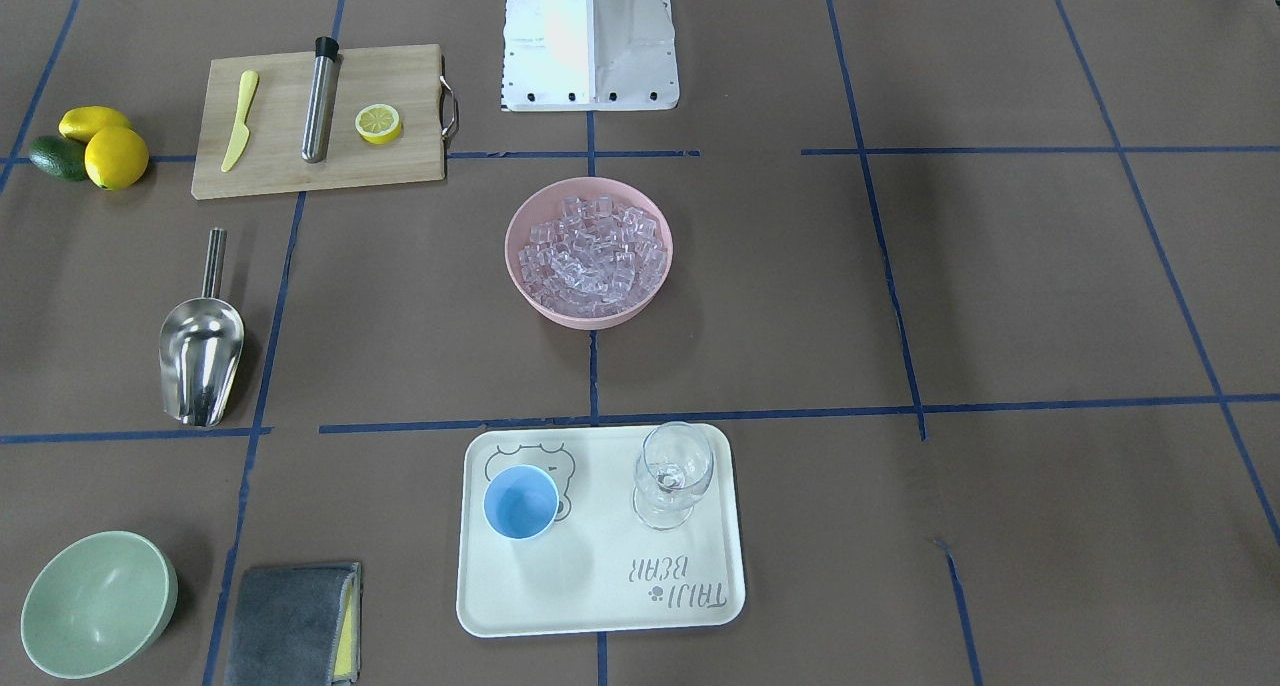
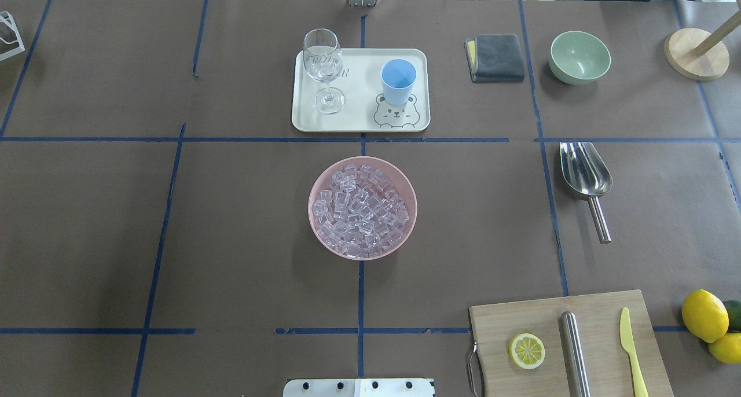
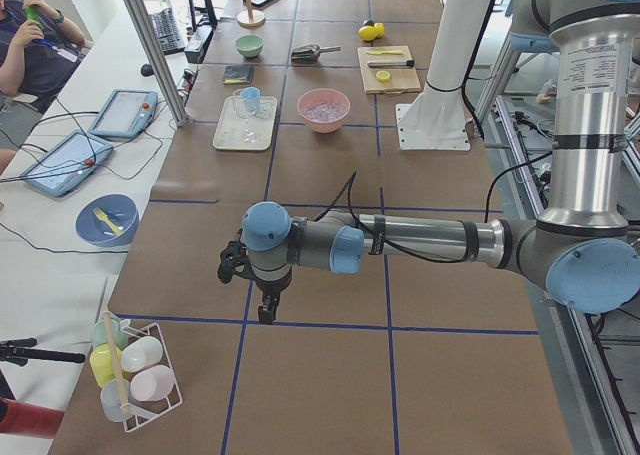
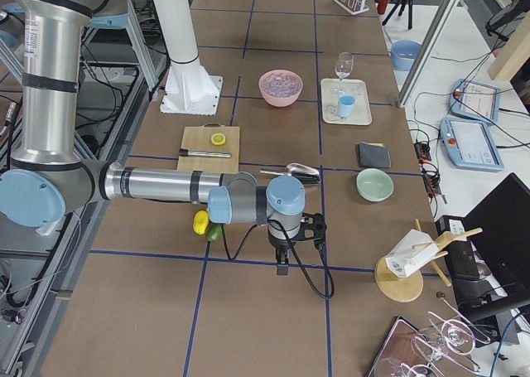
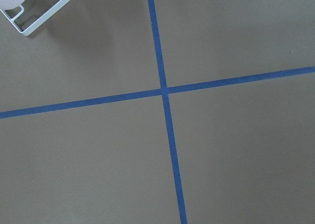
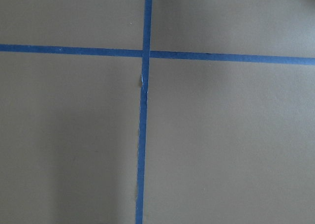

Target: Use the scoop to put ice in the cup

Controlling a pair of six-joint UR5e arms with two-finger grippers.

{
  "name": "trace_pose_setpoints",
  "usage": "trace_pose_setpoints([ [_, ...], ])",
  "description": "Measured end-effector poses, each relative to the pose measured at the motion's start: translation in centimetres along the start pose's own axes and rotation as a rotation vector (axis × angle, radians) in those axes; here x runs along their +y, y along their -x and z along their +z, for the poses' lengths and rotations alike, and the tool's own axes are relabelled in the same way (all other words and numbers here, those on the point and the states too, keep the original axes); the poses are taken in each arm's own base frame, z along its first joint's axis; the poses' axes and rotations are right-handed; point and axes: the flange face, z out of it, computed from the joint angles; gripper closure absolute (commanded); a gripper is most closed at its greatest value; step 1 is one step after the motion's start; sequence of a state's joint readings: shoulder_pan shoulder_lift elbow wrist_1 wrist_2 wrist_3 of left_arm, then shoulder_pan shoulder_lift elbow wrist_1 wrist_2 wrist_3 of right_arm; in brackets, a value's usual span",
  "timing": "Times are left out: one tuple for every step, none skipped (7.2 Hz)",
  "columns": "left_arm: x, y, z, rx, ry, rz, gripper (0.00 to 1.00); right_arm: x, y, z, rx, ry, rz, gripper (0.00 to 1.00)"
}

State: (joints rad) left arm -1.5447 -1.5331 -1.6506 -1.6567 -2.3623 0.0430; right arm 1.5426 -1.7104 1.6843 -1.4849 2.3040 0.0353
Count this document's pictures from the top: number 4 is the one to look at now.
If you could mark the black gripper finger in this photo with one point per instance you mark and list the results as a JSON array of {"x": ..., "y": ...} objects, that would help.
[{"x": 282, "y": 257}]

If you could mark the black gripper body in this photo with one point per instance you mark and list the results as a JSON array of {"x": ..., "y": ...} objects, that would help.
[{"x": 279, "y": 244}]

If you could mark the steel ice scoop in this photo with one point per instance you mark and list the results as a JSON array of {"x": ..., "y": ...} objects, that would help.
[{"x": 306, "y": 175}]

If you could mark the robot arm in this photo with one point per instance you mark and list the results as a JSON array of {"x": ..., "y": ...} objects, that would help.
[{"x": 47, "y": 179}]

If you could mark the wooden cup tree stand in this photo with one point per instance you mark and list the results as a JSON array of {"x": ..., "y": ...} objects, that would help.
[{"x": 409, "y": 289}]

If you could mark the blue plastic cup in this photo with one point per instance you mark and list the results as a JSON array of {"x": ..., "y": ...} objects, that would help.
[{"x": 345, "y": 105}]

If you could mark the pink bowl with ice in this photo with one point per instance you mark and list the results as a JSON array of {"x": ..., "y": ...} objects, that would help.
[{"x": 280, "y": 88}]

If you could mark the green lime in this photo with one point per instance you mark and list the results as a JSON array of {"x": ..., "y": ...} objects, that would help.
[{"x": 214, "y": 232}]

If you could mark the green empty bowl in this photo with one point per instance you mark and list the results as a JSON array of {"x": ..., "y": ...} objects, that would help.
[{"x": 374, "y": 185}]

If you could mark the yellow lemon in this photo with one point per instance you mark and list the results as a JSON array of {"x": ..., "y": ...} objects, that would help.
[{"x": 201, "y": 222}]

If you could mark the grey folded cloth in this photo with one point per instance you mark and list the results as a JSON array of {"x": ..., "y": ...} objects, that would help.
[{"x": 373, "y": 155}]

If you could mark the white paper carton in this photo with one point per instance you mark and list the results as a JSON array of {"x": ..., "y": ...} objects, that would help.
[{"x": 412, "y": 252}]

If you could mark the lemon half slice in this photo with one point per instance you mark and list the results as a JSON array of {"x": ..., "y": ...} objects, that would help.
[{"x": 218, "y": 139}]

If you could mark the cream bear tray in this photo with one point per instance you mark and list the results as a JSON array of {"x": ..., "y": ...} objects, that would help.
[{"x": 361, "y": 115}]

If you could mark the steel muddler rod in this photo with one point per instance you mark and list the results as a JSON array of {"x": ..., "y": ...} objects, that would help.
[{"x": 184, "y": 152}]

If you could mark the wooden cutting board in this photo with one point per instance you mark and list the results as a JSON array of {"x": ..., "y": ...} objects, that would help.
[{"x": 199, "y": 139}]

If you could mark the clear wine glass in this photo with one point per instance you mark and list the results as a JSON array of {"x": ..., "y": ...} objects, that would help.
[{"x": 343, "y": 68}]

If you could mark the lower teach pendant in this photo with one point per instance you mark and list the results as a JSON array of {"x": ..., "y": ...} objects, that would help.
[{"x": 469, "y": 145}]

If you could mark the teach pendant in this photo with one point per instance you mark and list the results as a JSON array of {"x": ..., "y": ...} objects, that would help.
[
  {"x": 469, "y": 145},
  {"x": 473, "y": 100}
]

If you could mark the hanging wine glasses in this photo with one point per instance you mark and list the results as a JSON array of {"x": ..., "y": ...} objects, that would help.
[{"x": 442, "y": 348}]

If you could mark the black monitor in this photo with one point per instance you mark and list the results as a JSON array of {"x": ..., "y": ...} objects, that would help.
[{"x": 503, "y": 215}]

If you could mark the blue bowl off table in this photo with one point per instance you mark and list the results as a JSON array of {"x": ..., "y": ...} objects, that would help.
[{"x": 403, "y": 54}]

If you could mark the upper teach pendant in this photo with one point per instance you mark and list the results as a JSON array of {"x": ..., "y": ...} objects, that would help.
[{"x": 473, "y": 100}]

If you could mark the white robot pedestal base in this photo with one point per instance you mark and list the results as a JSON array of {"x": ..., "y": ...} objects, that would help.
[{"x": 189, "y": 88}]

